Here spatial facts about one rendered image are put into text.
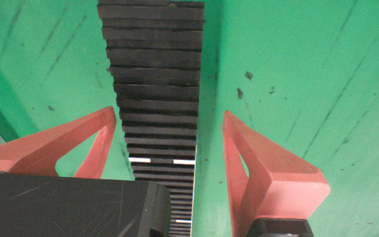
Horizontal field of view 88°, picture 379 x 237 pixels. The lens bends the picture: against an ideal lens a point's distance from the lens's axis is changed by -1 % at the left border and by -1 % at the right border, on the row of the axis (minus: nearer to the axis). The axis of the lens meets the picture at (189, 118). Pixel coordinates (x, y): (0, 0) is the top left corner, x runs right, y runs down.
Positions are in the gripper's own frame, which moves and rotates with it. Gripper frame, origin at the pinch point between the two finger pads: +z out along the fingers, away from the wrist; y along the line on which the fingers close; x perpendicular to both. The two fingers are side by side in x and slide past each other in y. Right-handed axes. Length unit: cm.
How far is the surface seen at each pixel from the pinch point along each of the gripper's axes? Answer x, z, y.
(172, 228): 15.4, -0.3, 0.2
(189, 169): 4.4, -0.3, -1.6
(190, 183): 6.2, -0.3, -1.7
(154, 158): 3.2, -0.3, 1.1
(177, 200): 9.2, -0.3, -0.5
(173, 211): 11.3, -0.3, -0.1
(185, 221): 13.5, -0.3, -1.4
